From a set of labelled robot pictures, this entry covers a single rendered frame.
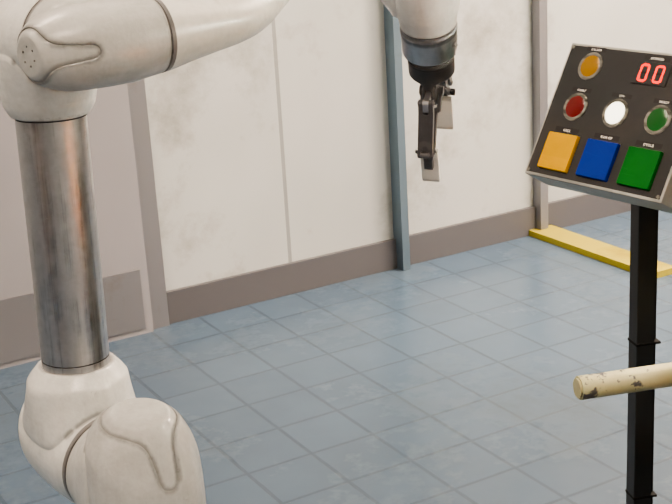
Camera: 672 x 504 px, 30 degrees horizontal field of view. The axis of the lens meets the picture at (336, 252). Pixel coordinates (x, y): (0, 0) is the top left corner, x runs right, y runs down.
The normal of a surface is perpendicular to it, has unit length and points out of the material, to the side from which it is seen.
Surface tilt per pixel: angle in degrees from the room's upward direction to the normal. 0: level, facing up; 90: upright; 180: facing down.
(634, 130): 60
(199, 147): 90
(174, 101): 90
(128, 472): 75
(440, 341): 0
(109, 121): 90
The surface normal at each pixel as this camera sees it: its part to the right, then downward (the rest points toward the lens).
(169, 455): 0.60, -0.14
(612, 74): -0.71, -0.28
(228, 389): -0.06, -0.95
